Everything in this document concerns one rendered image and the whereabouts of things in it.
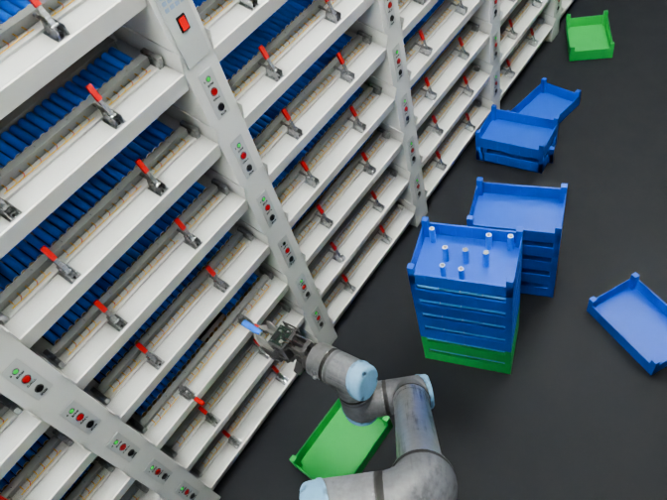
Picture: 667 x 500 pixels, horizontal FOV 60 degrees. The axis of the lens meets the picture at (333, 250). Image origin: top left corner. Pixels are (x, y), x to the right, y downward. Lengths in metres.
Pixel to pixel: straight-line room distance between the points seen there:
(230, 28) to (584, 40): 2.37
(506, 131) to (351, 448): 1.55
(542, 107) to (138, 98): 2.14
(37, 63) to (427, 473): 0.94
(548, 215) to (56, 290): 1.53
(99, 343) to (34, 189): 0.41
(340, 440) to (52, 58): 1.48
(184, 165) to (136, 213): 0.16
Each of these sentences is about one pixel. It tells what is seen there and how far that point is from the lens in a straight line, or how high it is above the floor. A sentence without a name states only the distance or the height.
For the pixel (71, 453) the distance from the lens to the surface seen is 1.61.
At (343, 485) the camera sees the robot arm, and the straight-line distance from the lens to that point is 0.99.
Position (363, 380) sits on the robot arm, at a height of 0.67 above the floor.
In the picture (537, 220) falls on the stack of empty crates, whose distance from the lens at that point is 2.09.
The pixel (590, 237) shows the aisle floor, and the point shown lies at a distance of 2.48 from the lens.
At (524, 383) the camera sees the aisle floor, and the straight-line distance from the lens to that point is 2.12.
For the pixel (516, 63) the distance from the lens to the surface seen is 3.13.
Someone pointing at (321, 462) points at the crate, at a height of 0.00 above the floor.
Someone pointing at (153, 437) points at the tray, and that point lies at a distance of 1.75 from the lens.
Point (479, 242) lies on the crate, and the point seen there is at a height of 0.48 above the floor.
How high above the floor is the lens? 1.92
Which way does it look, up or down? 50 degrees down
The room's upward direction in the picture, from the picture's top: 20 degrees counter-clockwise
